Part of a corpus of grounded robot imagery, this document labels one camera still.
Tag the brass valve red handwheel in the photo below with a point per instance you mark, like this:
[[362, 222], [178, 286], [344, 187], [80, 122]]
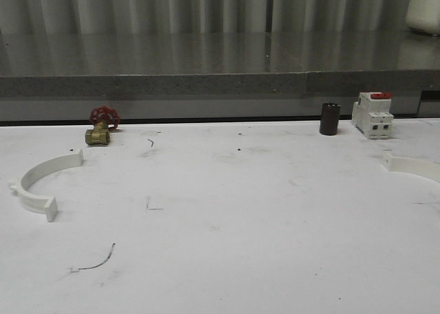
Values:
[[104, 120]]

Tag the white half-ring pipe clamp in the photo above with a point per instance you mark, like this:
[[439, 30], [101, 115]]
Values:
[[44, 204]]

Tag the white container in background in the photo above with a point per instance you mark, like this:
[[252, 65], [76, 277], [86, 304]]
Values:
[[423, 16]]

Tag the white circuit breaker red switch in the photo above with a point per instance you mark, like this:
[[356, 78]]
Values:
[[371, 115]]

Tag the dark brown cylindrical coupling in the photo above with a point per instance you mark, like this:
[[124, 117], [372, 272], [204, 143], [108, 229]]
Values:
[[330, 115]]

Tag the grey stone counter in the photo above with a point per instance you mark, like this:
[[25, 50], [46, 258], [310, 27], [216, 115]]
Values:
[[286, 75]]

